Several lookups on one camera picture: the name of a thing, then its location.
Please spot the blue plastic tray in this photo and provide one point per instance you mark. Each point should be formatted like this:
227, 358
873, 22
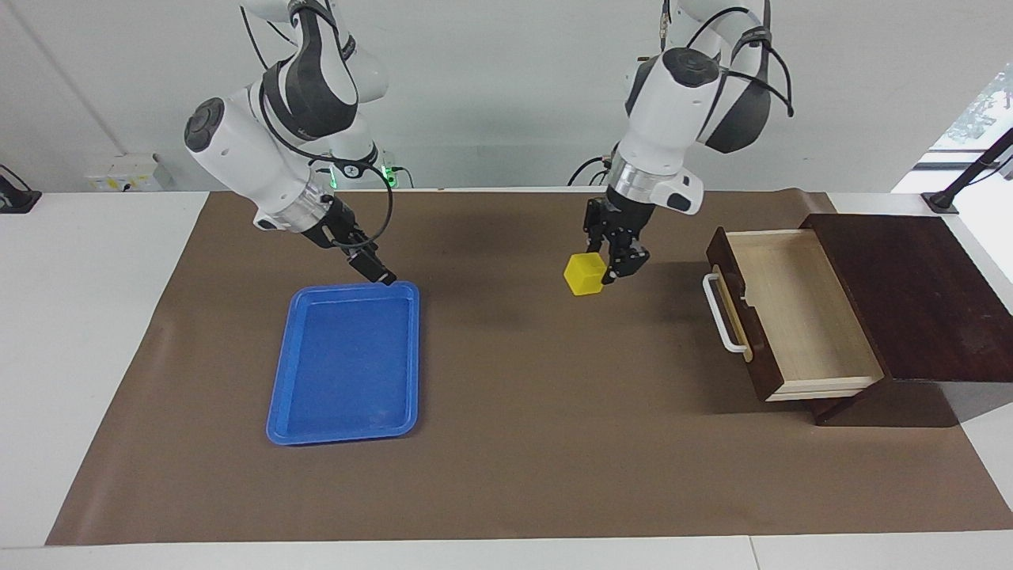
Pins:
344, 364

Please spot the white wall socket box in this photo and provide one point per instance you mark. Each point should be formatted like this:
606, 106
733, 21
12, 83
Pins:
127, 174

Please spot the black clamp stand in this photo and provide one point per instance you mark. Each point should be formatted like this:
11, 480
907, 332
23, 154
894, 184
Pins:
943, 202

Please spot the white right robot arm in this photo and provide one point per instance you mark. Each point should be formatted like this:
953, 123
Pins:
253, 158

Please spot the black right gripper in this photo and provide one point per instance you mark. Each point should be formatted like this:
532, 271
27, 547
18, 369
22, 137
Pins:
336, 226

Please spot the black desk mount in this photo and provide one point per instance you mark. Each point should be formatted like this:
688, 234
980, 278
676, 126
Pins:
14, 198

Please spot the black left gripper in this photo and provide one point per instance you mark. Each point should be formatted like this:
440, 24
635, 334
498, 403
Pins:
621, 212

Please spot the brown table mat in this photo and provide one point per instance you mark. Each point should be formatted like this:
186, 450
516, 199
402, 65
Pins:
514, 412

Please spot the dark wooden cabinet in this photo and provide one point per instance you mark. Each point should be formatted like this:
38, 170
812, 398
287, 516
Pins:
918, 293

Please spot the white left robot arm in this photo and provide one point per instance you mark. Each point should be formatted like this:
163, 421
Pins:
673, 103

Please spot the yellow cube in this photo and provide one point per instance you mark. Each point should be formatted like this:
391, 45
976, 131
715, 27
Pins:
584, 275

